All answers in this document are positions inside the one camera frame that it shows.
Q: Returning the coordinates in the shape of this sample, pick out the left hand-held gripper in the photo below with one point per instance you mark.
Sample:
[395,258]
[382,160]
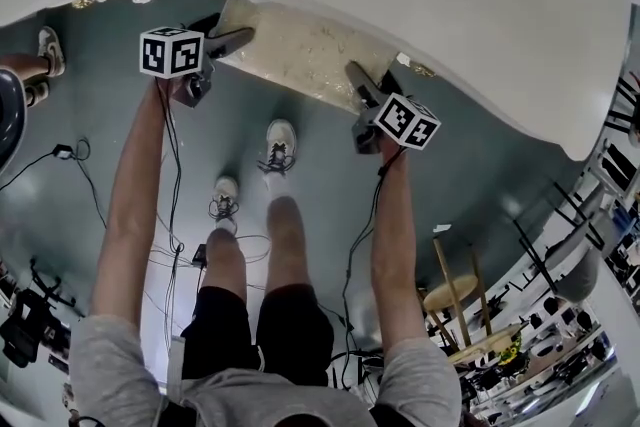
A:
[170,52]

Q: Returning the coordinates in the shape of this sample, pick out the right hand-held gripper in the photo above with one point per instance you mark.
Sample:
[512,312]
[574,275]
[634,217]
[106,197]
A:
[405,122]

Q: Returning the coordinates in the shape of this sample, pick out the cream cushioned stool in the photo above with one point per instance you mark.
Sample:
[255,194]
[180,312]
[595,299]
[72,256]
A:
[310,50]

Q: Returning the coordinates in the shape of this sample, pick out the person's right forearm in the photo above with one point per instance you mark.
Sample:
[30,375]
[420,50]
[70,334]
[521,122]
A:
[395,240]

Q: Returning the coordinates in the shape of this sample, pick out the person's left forearm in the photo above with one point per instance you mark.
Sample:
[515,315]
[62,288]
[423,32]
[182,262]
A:
[132,195]

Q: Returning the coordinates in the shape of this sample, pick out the round wooden stool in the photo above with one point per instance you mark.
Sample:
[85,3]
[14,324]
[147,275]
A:
[450,292]

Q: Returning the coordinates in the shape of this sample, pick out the person's right white shoe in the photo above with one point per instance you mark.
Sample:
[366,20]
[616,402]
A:
[280,142]

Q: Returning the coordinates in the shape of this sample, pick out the person's white shoe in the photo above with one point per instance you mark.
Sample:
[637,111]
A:
[225,197]
[280,142]

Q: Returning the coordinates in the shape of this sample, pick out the white paper scrap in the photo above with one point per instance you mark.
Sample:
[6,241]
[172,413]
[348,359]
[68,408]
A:
[441,228]

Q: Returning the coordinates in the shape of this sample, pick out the person's left white shoe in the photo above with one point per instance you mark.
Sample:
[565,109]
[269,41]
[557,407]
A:
[225,197]

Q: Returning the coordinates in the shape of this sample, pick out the person's right leg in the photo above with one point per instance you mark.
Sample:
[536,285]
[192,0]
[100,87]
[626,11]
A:
[287,240]

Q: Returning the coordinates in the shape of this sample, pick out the person's leg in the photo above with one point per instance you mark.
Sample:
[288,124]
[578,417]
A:
[227,260]
[287,240]

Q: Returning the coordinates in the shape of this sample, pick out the black power adapter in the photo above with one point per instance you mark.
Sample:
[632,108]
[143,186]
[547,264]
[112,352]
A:
[63,152]

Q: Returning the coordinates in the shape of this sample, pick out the person's left leg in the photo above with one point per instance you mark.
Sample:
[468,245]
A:
[227,260]

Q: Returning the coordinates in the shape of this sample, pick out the person's black shorts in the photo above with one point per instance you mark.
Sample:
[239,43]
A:
[285,330]

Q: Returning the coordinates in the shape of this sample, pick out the yellow flower bunch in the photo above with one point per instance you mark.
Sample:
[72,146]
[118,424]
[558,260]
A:
[510,349]

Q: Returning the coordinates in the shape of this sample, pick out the person's grey t-shirt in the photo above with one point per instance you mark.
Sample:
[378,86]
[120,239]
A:
[280,400]

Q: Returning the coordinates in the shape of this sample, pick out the grey chair with black frame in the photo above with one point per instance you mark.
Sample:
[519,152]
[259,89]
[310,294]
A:
[622,107]
[580,265]

